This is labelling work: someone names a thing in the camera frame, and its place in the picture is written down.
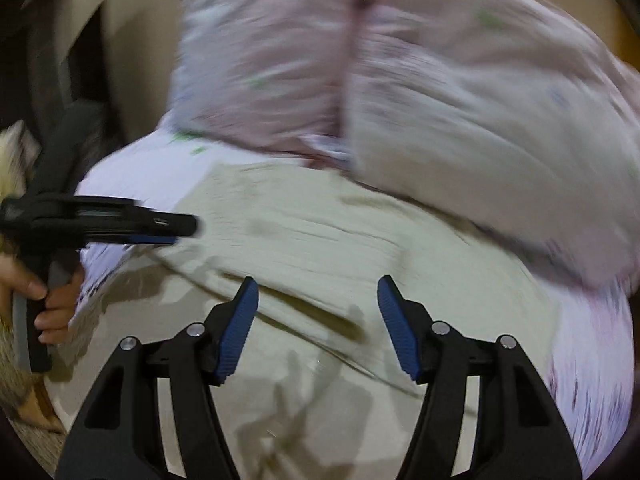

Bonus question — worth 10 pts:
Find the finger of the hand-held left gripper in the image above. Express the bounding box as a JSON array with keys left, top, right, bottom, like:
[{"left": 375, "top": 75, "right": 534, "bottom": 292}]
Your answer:
[
  {"left": 75, "top": 196, "right": 200, "bottom": 238},
  {"left": 82, "top": 232, "right": 180, "bottom": 247}
]

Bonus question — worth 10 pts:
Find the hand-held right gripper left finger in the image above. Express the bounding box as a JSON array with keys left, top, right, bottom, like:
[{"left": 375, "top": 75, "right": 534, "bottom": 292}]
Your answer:
[{"left": 55, "top": 276, "right": 260, "bottom": 480}]

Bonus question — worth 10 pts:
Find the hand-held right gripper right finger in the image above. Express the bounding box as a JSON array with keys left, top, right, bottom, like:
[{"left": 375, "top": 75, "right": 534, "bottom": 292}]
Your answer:
[{"left": 377, "top": 275, "right": 583, "bottom": 480}]

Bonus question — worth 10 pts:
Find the beige garment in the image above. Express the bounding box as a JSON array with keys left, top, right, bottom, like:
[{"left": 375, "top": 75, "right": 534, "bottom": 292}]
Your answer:
[{"left": 45, "top": 162, "right": 568, "bottom": 480}]

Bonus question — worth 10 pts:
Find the person's left hand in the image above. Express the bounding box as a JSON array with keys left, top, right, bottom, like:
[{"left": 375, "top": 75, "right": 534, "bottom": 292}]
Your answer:
[{"left": 0, "top": 252, "right": 85, "bottom": 346}]

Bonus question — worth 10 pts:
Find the white floral bedsheet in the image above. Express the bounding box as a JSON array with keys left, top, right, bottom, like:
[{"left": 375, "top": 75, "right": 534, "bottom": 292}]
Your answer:
[{"left": 65, "top": 125, "right": 637, "bottom": 467}]

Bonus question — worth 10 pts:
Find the pink floral pillow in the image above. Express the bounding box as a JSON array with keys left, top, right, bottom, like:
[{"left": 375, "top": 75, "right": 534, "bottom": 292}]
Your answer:
[{"left": 170, "top": 0, "right": 640, "bottom": 292}]

